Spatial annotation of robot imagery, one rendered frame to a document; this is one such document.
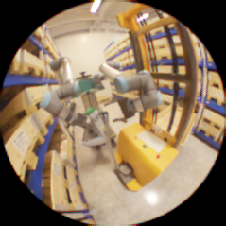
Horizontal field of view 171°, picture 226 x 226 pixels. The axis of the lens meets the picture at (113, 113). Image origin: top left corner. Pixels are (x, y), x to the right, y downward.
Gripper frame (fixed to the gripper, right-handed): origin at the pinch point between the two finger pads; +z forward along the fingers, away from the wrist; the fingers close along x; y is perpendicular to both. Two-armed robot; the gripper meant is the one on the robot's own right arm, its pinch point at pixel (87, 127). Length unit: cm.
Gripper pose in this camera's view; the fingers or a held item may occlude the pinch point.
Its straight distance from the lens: 53.1
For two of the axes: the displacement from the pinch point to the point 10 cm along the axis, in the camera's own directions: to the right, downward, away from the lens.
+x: 8.5, -2.5, -4.5
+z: 5.2, 5.0, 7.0
